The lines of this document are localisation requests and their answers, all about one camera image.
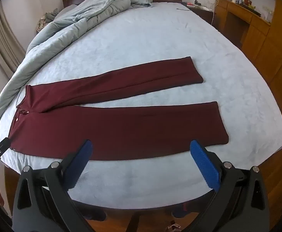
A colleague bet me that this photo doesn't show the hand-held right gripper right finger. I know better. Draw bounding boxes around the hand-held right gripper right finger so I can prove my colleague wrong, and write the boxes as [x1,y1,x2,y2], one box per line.
[182,139,271,232]

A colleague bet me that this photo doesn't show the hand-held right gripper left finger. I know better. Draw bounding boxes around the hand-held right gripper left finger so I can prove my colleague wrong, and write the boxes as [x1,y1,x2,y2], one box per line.
[12,139,100,232]

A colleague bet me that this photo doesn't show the maroon pants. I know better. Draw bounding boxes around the maroon pants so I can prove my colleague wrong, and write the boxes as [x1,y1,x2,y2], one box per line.
[9,56,229,161]

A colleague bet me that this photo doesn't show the person's left shoe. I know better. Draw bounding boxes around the person's left shoe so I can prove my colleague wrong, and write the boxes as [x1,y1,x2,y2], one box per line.
[78,195,107,222]

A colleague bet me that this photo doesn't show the beige curtain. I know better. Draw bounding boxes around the beige curtain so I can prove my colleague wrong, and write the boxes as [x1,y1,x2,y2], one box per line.
[0,5,26,79]

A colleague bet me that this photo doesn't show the camouflage cloth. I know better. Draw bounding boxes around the camouflage cloth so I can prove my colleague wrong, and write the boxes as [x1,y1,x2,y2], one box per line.
[36,12,59,33]

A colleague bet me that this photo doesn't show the wooden cabinet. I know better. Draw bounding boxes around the wooden cabinet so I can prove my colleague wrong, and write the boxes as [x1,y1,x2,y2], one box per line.
[241,0,282,136]

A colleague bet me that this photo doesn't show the bed with light blue sheet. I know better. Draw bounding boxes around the bed with light blue sheet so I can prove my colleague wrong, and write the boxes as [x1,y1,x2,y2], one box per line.
[0,1,282,209]

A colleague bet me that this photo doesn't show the grey-blue duvet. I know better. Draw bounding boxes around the grey-blue duvet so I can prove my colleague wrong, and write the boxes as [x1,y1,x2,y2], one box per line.
[0,0,153,138]

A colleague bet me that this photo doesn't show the wooden desk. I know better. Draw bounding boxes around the wooden desk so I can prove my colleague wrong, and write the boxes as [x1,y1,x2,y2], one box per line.
[215,0,272,50]

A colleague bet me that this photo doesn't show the dark nightstand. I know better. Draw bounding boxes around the dark nightstand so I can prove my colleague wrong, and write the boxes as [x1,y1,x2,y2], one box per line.
[185,1,216,27]

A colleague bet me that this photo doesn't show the white cable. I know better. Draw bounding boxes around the white cable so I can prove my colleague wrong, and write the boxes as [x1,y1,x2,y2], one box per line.
[211,0,222,26]

